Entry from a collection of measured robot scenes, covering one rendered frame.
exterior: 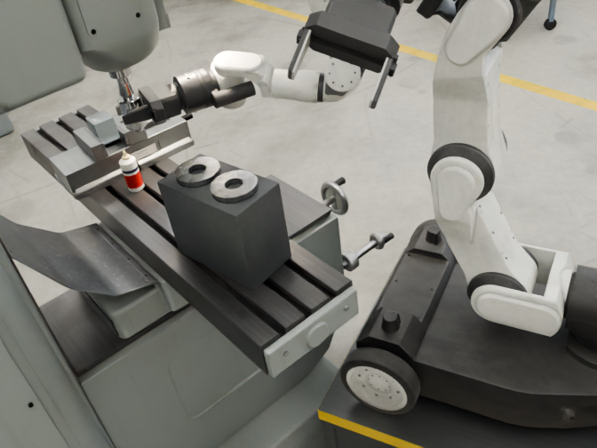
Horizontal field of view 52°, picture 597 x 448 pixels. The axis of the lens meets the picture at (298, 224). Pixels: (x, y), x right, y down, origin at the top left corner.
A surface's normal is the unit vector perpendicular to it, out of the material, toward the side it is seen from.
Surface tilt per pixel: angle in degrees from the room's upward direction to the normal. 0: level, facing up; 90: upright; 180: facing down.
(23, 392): 88
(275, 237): 90
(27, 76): 90
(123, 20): 90
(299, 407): 0
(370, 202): 0
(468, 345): 0
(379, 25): 36
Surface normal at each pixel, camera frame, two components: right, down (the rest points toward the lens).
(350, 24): 0.06, -0.29
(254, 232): 0.77, 0.32
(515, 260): 0.60, -0.36
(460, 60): -0.45, 0.60
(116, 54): 0.63, 0.72
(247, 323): -0.12, -0.78
